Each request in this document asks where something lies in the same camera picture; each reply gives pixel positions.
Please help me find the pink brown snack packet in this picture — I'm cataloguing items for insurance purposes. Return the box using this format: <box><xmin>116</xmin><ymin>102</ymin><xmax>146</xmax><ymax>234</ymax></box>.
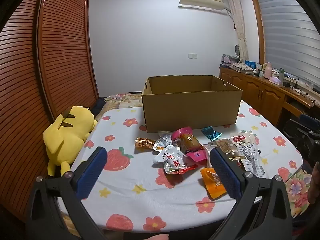
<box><xmin>171</xmin><ymin>127</ymin><xmax>208</xmax><ymax>167</ymax></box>

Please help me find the white long snack packet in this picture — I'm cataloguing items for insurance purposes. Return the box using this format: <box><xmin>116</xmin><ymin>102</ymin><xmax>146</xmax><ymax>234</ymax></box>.
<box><xmin>230</xmin><ymin>130</ymin><xmax>267</xmax><ymax>178</ymax></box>

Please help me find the wooden louvered wardrobe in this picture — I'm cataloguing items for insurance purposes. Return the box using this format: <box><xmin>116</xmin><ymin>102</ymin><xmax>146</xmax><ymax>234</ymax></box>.
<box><xmin>0</xmin><ymin>0</ymin><xmax>100</xmax><ymax>228</ymax></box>

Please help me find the white red snack packet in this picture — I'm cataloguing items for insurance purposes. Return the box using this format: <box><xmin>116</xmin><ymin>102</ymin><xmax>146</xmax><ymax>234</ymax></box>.
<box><xmin>153</xmin><ymin>144</ymin><xmax>198</xmax><ymax>175</ymax></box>

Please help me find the brown clear snack packet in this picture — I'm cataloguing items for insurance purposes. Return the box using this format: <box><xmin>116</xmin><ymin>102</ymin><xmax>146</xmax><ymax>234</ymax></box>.
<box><xmin>215</xmin><ymin>139</ymin><xmax>238</xmax><ymax>155</ymax></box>

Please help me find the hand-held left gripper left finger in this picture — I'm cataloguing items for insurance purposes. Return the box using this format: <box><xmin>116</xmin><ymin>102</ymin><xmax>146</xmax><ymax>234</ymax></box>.
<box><xmin>25</xmin><ymin>146</ymin><xmax>108</xmax><ymax>240</ymax></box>

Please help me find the strawberry print tablecloth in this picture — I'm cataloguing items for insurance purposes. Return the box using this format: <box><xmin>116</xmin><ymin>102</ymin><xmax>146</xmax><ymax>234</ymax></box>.
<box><xmin>56</xmin><ymin>100</ymin><xmax>304</xmax><ymax>233</ymax></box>

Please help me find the teal snack packet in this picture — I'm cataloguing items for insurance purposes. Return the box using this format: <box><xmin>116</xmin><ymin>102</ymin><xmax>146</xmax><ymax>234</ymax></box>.
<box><xmin>201</xmin><ymin>127</ymin><xmax>222</xmax><ymax>142</ymax></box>

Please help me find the wooden cabinet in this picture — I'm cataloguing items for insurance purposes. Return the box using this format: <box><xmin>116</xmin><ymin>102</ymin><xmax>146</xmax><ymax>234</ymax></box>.
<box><xmin>219</xmin><ymin>65</ymin><xmax>320</xmax><ymax>128</ymax></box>

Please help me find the brown cardboard box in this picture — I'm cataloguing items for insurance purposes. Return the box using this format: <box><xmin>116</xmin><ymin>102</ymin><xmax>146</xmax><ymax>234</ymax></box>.
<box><xmin>141</xmin><ymin>75</ymin><xmax>243</xmax><ymax>133</ymax></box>

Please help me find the person's right hand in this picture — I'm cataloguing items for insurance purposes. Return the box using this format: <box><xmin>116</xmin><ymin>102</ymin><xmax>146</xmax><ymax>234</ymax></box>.
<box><xmin>308</xmin><ymin>162</ymin><xmax>320</xmax><ymax>203</ymax></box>

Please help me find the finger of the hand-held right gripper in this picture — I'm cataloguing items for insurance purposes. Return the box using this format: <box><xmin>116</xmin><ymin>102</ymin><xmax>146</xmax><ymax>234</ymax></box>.
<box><xmin>299</xmin><ymin>114</ymin><xmax>320</xmax><ymax>130</ymax></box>
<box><xmin>285</xmin><ymin>119</ymin><xmax>313</xmax><ymax>140</ymax></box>

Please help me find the gold brown snack packet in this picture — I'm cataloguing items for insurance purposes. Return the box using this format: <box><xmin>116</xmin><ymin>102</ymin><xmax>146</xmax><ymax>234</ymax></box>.
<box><xmin>135</xmin><ymin>137</ymin><xmax>156</xmax><ymax>150</ymax></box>

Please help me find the silver orange stripe snack packet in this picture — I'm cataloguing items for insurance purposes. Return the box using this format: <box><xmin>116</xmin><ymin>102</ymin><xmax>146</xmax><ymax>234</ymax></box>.
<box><xmin>154</xmin><ymin>134</ymin><xmax>175</xmax><ymax>152</ymax></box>

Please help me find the power strip with cables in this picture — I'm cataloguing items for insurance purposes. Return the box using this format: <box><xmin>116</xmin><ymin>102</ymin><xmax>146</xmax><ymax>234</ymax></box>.
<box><xmin>284</xmin><ymin>79</ymin><xmax>315</xmax><ymax>98</ymax></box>

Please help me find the folded patterned cloth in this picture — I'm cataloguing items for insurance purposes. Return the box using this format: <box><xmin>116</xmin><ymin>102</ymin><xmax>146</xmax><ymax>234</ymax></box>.
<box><xmin>231</xmin><ymin>62</ymin><xmax>253</xmax><ymax>74</ymax></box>

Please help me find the cream curtain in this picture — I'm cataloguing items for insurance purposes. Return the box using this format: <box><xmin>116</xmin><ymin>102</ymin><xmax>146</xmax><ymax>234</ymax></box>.
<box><xmin>225</xmin><ymin>0</ymin><xmax>249</xmax><ymax>64</ymax></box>

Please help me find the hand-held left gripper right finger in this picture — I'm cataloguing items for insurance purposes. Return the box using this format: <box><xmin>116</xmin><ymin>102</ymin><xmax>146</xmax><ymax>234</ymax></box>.
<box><xmin>207</xmin><ymin>147</ymin><xmax>294</xmax><ymax>240</ymax></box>

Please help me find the yellow plush toy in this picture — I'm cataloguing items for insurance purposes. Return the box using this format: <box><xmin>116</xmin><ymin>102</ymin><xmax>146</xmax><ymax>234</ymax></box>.
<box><xmin>43</xmin><ymin>106</ymin><xmax>98</xmax><ymax>177</ymax></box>

